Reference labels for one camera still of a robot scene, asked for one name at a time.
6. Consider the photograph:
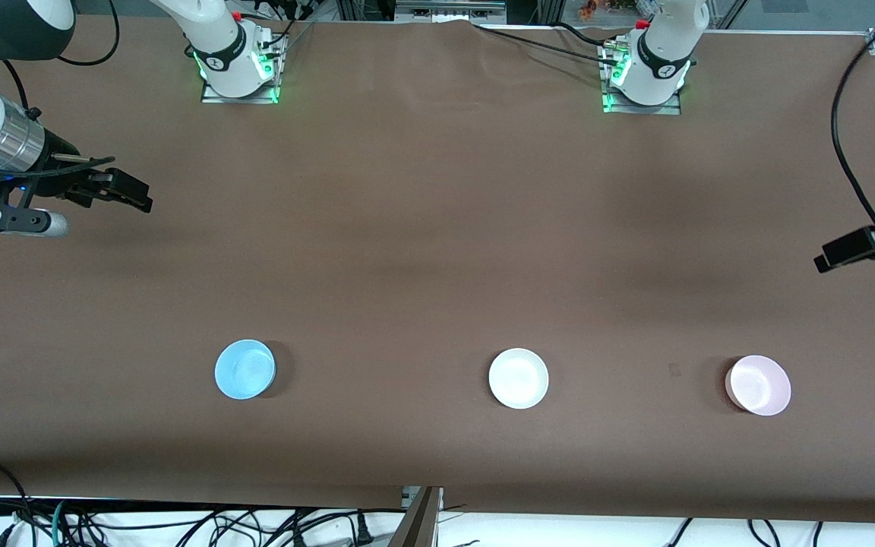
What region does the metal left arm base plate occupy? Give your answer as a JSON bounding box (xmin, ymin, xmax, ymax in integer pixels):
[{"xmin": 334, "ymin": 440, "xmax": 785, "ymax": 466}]
[{"xmin": 601, "ymin": 42, "xmax": 683, "ymax": 116}]

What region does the pink bowl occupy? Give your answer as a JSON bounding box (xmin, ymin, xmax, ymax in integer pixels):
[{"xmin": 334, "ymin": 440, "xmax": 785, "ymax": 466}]
[{"xmin": 725, "ymin": 355, "xmax": 792, "ymax": 417}]

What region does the blue bowl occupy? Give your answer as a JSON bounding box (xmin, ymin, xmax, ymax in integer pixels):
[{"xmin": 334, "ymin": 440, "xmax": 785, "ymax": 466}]
[{"xmin": 214, "ymin": 339, "xmax": 277, "ymax": 400}]

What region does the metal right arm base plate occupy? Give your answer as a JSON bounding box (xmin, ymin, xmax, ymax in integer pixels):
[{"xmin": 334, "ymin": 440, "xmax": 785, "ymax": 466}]
[{"xmin": 201, "ymin": 30, "xmax": 280, "ymax": 105}]

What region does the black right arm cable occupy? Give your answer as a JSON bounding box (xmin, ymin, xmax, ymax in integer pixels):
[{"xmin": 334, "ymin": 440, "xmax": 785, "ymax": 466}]
[{"xmin": 0, "ymin": 0, "xmax": 121, "ymax": 183}]

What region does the white bowl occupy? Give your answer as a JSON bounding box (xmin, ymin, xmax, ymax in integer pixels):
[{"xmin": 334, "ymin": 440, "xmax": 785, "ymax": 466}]
[{"xmin": 488, "ymin": 348, "xmax": 550, "ymax": 410}]

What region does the long black cable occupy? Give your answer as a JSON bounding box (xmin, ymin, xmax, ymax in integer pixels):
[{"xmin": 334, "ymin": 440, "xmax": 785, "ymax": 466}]
[{"xmin": 472, "ymin": 23, "xmax": 617, "ymax": 68}]

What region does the brown table cover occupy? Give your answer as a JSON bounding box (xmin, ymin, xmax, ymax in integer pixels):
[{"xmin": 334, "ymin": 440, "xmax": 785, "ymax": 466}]
[{"xmin": 0, "ymin": 15, "xmax": 875, "ymax": 525}]

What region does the aluminium frame post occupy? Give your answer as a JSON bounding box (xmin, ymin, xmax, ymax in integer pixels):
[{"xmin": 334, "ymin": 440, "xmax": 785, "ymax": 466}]
[{"xmin": 390, "ymin": 486, "xmax": 444, "ymax": 547}]

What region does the aluminium profile bar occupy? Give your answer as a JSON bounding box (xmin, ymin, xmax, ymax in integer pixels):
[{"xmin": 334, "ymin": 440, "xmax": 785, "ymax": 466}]
[{"xmin": 396, "ymin": 0, "xmax": 507, "ymax": 24}]

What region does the short black cable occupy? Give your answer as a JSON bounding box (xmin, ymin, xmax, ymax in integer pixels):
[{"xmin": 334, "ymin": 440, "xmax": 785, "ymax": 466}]
[{"xmin": 555, "ymin": 21, "xmax": 624, "ymax": 46}]

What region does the orange object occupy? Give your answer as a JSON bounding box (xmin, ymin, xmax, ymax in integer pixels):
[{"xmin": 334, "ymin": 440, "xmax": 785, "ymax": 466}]
[{"xmin": 578, "ymin": 0, "xmax": 636, "ymax": 20}]

